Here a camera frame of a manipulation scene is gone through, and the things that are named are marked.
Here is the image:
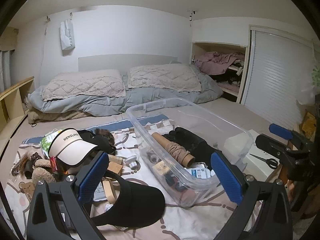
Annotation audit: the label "clear plastic bag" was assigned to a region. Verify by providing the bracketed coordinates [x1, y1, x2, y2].
[296, 62, 320, 107]

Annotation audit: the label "brown hair clips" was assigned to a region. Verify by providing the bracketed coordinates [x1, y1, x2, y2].
[11, 151, 43, 177]

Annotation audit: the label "beige fleece blanket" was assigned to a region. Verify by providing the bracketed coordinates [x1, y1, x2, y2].
[27, 109, 105, 125]

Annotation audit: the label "yellow packet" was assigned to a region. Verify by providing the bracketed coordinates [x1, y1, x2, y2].
[301, 111, 317, 135]

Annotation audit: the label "beige curtain valance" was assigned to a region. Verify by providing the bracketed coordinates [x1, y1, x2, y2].
[0, 27, 19, 52]

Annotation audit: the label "cardboard tube with twine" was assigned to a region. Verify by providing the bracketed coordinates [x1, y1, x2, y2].
[151, 132, 195, 167]

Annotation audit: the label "black sun visor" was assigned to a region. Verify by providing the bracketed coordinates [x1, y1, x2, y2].
[90, 172, 166, 228]

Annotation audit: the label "small red box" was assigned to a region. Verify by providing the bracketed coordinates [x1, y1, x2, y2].
[49, 156, 59, 173]

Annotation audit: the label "black handled scissors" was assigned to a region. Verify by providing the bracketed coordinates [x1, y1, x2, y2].
[249, 154, 278, 168]

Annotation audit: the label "brown furry hair clip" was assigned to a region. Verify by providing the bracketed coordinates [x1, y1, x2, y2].
[94, 128, 115, 143]

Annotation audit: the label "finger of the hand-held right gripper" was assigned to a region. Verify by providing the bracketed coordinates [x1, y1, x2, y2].
[255, 134, 297, 165]
[269, 124, 313, 150]

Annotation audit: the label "black cylinder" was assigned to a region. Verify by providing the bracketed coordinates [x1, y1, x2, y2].
[24, 160, 34, 179]

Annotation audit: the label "brown wooden block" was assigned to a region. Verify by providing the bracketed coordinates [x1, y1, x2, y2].
[106, 162, 123, 175]

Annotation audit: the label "person's right hand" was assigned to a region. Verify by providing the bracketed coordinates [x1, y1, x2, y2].
[287, 179, 297, 202]

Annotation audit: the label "pink clothes pile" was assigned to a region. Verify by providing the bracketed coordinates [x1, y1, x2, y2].
[194, 52, 245, 75]

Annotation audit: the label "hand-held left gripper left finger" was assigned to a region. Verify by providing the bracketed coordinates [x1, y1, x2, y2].
[26, 151, 110, 240]

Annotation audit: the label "light wooden holder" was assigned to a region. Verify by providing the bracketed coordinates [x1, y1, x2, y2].
[102, 179, 118, 204]

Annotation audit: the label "beige textured pillow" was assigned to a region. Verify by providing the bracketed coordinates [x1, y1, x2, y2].
[127, 64, 202, 93]
[41, 69, 127, 102]

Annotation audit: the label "grey blue duvet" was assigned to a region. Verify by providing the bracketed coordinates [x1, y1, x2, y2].
[27, 65, 224, 117]

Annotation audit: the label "white hanging bag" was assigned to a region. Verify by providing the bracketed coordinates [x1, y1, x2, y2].
[59, 19, 75, 57]

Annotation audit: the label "green patterned packet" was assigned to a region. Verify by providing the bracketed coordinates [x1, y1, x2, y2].
[40, 129, 64, 159]

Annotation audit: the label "small tan box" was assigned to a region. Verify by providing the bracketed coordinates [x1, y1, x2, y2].
[153, 162, 173, 175]

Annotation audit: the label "clear plastic storage bin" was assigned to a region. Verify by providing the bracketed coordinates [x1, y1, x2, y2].
[126, 97, 255, 208]

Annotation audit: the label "white shutter door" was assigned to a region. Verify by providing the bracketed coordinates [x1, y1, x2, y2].
[240, 24, 317, 130]

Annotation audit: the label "white hanging cord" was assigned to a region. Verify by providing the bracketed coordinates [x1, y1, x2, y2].
[40, 16, 50, 80]

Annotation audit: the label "grey curtain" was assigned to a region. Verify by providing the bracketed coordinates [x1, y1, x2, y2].
[0, 50, 13, 93]

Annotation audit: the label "white headboard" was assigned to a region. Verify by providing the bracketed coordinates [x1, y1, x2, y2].
[78, 54, 178, 73]

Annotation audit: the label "white sun visor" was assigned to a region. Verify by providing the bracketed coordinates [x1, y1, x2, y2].
[47, 128, 99, 167]

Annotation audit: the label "wooden shelf unit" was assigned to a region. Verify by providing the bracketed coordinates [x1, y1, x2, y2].
[0, 76, 35, 155]

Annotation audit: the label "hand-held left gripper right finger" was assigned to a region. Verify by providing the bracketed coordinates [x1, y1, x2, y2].
[211, 151, 293, 240]

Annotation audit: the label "blue white packet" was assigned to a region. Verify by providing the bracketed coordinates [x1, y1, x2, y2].
[186, 167, 213, 179]

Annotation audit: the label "closet shelf niche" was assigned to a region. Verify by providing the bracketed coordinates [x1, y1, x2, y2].
[191, 41, 250, 103]

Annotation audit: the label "black gloves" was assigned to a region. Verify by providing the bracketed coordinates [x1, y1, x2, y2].
[162, 127, 218, 165]

